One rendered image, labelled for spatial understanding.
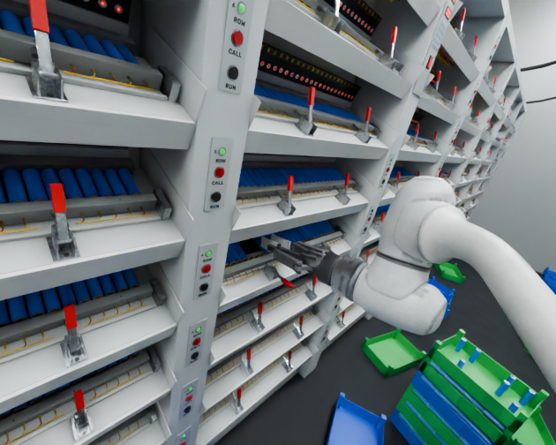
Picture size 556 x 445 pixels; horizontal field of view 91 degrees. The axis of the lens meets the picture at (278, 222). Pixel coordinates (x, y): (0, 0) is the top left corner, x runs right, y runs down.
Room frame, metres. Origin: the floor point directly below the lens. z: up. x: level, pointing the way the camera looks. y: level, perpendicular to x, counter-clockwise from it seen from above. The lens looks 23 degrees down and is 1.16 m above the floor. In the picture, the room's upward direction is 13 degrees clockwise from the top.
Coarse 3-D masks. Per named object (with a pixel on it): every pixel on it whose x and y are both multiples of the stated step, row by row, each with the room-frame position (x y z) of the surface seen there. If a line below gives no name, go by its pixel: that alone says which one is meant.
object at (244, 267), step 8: (336, 232) 0.94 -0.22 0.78; (312, 240) 0.82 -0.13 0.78; (320, 240) 0.84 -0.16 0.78; (328, 240) 0.88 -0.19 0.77; (336, 240) 0.91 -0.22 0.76; (264, 256) 0.65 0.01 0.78; (272, 256) 0.66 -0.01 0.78; (240, 264) 0.58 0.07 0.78; (248, 264) 0.59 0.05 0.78; (256, 264) 0.61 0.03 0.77; (264, 264) 0.64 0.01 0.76; (280, 264) 0.67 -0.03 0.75; (224, 272) 0.54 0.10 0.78; (232, 272) 0.55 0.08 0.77; (240, 272) 0.57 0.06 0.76
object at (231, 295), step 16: (336, 224) 1.00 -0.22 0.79; (352, 240) 0.94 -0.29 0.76; (256, 272) 0.61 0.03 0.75; (288, 272) 0.67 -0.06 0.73; (304, 272) 0.74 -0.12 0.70; (224, 288) 0.52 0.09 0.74; (240, 288) 0.54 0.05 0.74; (256, 288) 0.56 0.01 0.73; (272, 288) 0.63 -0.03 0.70; (224, 304) 0.48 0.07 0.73
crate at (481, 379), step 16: (432, 352) 0.83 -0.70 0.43; (448, 352) 0.88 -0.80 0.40; (464, 352) 0.91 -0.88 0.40; (448, 368) 0.78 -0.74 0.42; (464, 368) 0.82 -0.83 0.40; (480, 368) 0.84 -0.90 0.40; (496, 368) 0.82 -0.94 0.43; (464, 384) 0.73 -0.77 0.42; (480, 384) 0.76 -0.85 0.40; (496, 384) 0.78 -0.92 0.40; (512, 384) 0.78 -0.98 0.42; (480, 400) 0.68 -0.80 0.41; (496, 400) 0.66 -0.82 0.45; (512, 400) 0.72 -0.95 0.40; (544, 400) 0.70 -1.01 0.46; (496, 416) 0.64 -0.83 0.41; (512, 416) 0.62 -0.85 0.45; (528, 416) 0.60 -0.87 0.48; (512, 432) 0.60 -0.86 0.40
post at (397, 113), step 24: (384, 0) 1.05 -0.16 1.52; (384, 24) 1.04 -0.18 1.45; (408, 24) 0.99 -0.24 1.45; (432, 24) 0.95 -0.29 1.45; (408, 48) 0.97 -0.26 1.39; (360, 96) 1.04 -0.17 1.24; (384, 96) 0.99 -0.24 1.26; (408, 96) 0.94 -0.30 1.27; (384, 120) 0.97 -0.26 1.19; (408, 120) 0.99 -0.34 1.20; (360, 168) 0.99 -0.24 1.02; (384, 168) 0.96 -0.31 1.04; (360, 216) 0.95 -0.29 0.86; (360, 240) 0.98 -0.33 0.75; (336, 312) 1.01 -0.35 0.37; (312, 336) 0.96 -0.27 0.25; (312, 360) 0.96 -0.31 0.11
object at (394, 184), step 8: (400, 168) 1.50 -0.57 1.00; (408, 168) 1.57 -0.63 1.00; (416, 168) 1.54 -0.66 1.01; (392, 176) 1.29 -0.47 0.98; (400, 176) 1.17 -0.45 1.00; (408, 176) 1.42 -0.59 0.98; (416, 176) 1.51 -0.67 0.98; (392, 184) 1.26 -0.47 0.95; (400, 184) 1.29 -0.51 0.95; (384, 192) 1.01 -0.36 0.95; (392, 192) 1.15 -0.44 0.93; (384, 200) 1.06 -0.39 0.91
